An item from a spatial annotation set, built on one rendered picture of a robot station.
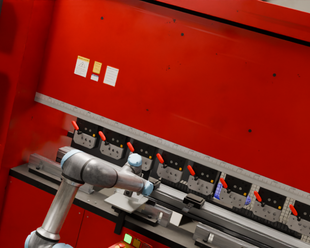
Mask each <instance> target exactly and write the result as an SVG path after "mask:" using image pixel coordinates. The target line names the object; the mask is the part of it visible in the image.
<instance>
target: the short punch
mask: <svg viewBox="0 0 310 248"><path fill-rule="evenodd" d="M142 174H144V175H143V179H145V180H147V181H149V178H150V175H151V170H150V171H145V170H142Z"/></svg>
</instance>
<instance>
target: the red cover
mask: <svg viewBox="0 0 310 248"><path fill-rule="evenodd" d="M154 1H157V2H161V3H164V4H168V5H172V6H175V7H179V8H183V9H187V10H190V11H194V12H198V13H201V14H205V15H209V16H212V17H216V18H220V19H223V20H227V21H230V22H234V23H238V24H241V25H245V26H249V27H253V28H256V29H260V30H264V31H268V32H272V33H276V34H279V35H283V36H287V37H290V38H294V39H297V40H301V41H305V42H308V43H310V13H308V12H304V11H300V10H296V9H292V8H288V7H284V6H280V5H276V4H272V3H268V2H264V1H260V0H154Z"/></svg>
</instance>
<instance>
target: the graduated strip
mask: <svg viewBox="0 0 310 248"><path fill-rule="evenodd" d="M35 96H36V97H38V98H41V99H44V100H46V101H48V102H51V103H54V104H56V105H59V106H62V107H64V108H67V109H70V110H72V111H75V112H78V113H80V114H83V115H86V116H88V117H91V118H94V119H96V120H99V121H102V122H104V123H107V124H110V125H113V126H115V127H118V128H121V129H123V130H126V131H129V132H131V133H134V134H137V135H139V136H142V137H145V138H147V139H150V140H152V141H155V142H158V143H160V144H163V145H166V146H168V147H171V148H173V149H176V150H179V151H181V152H184V153H187V154H189V155H192V156H195V157H198V158H200V159H203V160H206V161H208V162H211V163H214V164H216V165H219V166H222V167H224V168H227V169H229V170H232V171H235V172H237V173H240V174H243V175H245V176H248V177H251V178H253V179H256V180H259V181H261V182H264V183H267V184H269V185H272V186H275V187H278V188H280V189H283V190H286V191H288V192H291V193H294V194H296V195H298V196H301V197H304V198H306V199H309V200H310V193H307V192H304V191H302V190H299V189H296V188H294V187H291V186H288V185H285V184H282V183H280V182H277V181H274V180H272V179H269V178H266V177H264V176H261V175H258V174H256V173H253V172H250V171H248V170H245V169H243V168H240V167H237V166H235V165H232V164H229V163H226V162H224V161H221V160H218V159H216V158H213V157H210V156H208V155H205V154H202V153H199V152H197V151H194V150H191V149H188V148H186V147H183V146H180V145H178V144H175V143H172V142H170V141H167V140H164V139H162V138H159V137H156V136H154V135H151V134H148V133H145V132H143V131H140V130H137V129H135V128H132V127H129V126H127V125H124V124H121V123H119V122H116V121H113V120H111V119H108V118H105V117H103V116H100V115H97V114H94V113H92V112H89V111H86V110H84V109H81V108H78V107H76V106H73V105H70V104H68V103H65V102H62V101H60V100H57V99H54V98H51V97H49V96H46V95H43V94H41V93H38V92H36V94H35Z"/></svg>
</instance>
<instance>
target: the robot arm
mask: <svg viewBox="0 0 310 248"><path fill-rule="evenodd" d="M61 168H62V170H63V171H62V174H61V176H62V182H61V184H60V187H59V189H58V191H57V193H56V195H55V198H54V200H53V202H52V204H51V207H50V209H49V211H48V213H47V216H46V218H45V220H44V222H43V224H42V226H41V227H39V228H37V230H35V231H33V232H31V234H30V235H28V237H27V239H26V241H25V248H73V247H72V246H70V245H68V244H65V243H58V242H59V240H60V236H59V232H60V230H61V227H62V225H63V223H64V220H65V218H66V216H67V214H68V212H69V209H70V207H71V205H72V203H73V200H74V198H75V196H76V194H77V191H78V189H79V187H80V186H82V185H84V184H85V183H88V184H90V185H93V186H98V187H104V188H113V187H115V188H120V189H125V190H124V195H125V196H128V197H132V194H133V192H136V193H137V195H138V196H139V195H140V194H142V195H144V196H148V195H150V194H151V193H152V191H153V188H154V186H153V184H152V183H151V182H149V181H147V180H145V179H143V175H144V174H142V158H141V156H140V155H139V154H131V155H130V156H129V157H128V162H127V163H126V164H125V165H124V166H123V167H122V168H121V169H120V170H119V171H118V172H117V171H116V170H115V169H114V168H111V167H109V166H107V165H105V164H104V163H102V162H101V161H99V160H97V159H95V158H93V157H91V156H90V155H88V154H86V153H85V152H82V151H80V150H71V151H70V152H68V153H67V154H66V155H65V156H64V157H63V158H62V161H61Z"/></svg>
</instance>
